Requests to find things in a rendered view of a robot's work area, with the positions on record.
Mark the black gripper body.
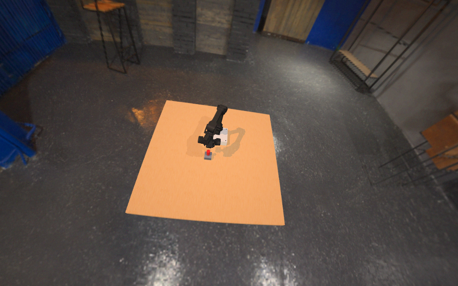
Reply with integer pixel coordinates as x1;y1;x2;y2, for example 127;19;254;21
198;136;221;146

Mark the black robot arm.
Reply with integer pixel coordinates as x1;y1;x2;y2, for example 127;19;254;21
201;104;228;148

